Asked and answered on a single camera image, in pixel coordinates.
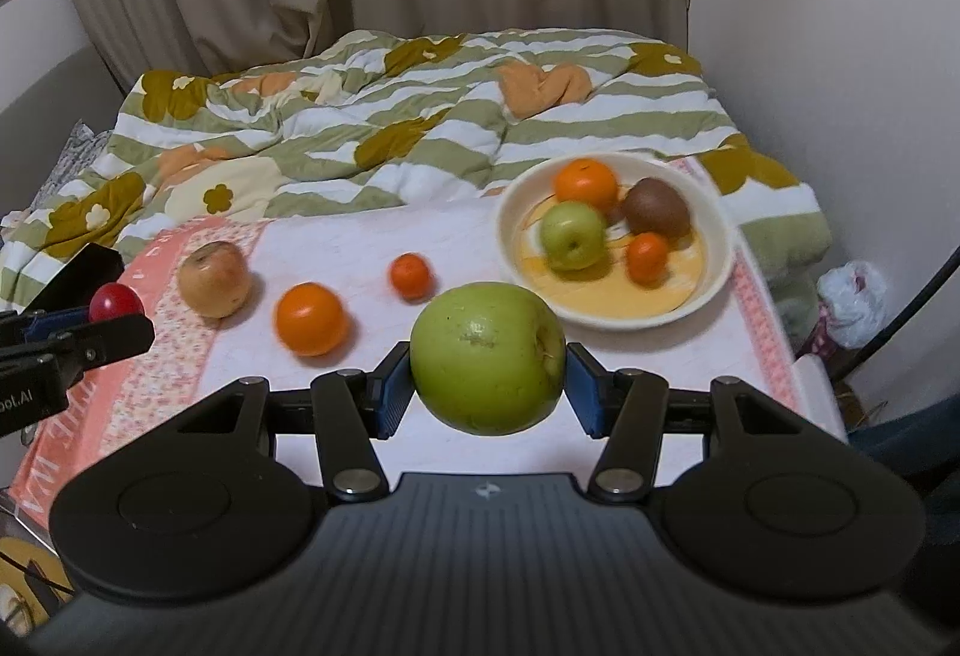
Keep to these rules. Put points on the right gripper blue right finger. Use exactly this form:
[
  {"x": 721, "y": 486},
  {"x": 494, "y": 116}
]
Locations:
[{"x": 626, "y": 409}]

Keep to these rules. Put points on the red cherry tomato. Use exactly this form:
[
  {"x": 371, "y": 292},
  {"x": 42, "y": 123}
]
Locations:
[{"x": 114, "y": 300}]

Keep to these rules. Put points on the grey sofa headboard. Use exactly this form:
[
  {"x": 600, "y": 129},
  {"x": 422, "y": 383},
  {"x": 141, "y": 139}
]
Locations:
[{"x": 36, "y": 126}]

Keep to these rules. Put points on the small mandarin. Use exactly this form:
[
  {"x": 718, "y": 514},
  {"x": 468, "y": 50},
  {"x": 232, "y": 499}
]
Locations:
[
  {"x": 411, "y": 277},
  {"x": 647, "y": 258}
]

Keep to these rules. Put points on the large orange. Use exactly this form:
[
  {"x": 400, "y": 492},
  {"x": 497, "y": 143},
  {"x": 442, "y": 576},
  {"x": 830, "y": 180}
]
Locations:
[{"x": 310, "y": 320}]

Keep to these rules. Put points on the small mandarin in bowl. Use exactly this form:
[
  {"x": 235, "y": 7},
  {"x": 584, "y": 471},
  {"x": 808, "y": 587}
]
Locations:
[{"x": 647, "y": 258}]

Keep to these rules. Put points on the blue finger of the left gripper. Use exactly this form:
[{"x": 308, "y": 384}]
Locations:
[{"x": 48, "y": 353}]

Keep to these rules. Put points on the large green apple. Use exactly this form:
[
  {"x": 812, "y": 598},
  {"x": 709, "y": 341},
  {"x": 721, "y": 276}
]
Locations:
[{"x": 488, "y": 358}]

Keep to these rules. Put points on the cream oval fruit bowl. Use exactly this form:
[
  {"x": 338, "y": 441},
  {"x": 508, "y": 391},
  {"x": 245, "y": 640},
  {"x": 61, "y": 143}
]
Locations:
[{"x": 604, "y": 297}]

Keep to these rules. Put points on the green apple in bowl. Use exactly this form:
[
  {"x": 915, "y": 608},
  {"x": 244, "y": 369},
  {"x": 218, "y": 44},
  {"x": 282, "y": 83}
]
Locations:
[{"x": 572, "y": 235}]

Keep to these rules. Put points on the brown kiwi in bowl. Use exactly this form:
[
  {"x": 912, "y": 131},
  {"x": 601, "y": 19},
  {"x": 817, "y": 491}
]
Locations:
[{"x": 651, "y": 205}]

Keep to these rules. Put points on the orange in bowl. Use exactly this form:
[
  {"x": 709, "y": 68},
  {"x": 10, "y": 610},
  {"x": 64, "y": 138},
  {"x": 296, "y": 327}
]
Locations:
[{"x": 590, "y": 182}]

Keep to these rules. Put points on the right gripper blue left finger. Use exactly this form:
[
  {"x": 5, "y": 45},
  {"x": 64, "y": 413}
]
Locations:
[{"x": 351, "y": 409}]

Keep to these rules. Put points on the white plastic bag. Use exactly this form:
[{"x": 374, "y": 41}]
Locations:
[{"x": 854, "y": 297}]

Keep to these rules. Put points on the green striped floral duvet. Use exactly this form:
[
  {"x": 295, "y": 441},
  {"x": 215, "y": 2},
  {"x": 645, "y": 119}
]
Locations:
[{"x": 378, "y": 121}]

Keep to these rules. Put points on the grey patterned pillow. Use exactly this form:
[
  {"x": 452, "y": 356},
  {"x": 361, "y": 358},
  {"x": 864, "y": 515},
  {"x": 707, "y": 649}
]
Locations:
[{"x": 81, "y": 149}]

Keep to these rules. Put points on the yellow-red apple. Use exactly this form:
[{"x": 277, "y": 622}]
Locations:
[{"x": 215, "y": 280}]

